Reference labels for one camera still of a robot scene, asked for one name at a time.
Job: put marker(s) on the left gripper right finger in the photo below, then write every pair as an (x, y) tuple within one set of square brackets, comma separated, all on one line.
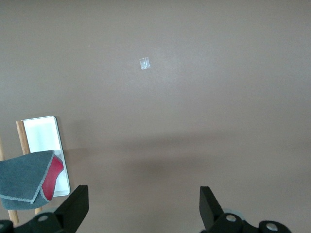
[(211, 213)]

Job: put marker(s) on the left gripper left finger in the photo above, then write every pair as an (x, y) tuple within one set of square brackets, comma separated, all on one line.
[(73, 208)]

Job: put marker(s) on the grey and pink cloth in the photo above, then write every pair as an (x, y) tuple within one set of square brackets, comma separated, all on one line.
[(22, 179)]

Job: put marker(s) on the white rectangular tray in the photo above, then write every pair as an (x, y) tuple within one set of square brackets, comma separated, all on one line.
[(42, 136)]

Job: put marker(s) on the wooden rod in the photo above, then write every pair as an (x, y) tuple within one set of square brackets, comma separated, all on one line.
[(23, 138)]

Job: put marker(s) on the small clear tape piece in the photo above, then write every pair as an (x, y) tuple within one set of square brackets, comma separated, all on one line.
[(144, 63)]

